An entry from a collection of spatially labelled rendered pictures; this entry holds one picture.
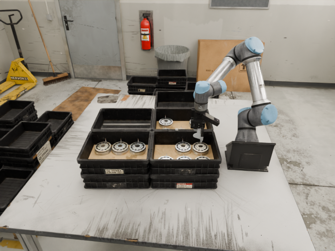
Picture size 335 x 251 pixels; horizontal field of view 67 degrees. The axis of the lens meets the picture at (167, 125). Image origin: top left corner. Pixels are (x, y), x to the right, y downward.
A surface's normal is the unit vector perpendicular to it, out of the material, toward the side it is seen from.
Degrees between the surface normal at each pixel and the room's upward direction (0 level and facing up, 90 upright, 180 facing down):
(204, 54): 78
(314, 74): 90
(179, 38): 90
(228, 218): 0
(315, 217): 0
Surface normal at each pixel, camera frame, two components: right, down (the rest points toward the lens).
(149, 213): 0.00, -0.84
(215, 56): -0.09, 0.37
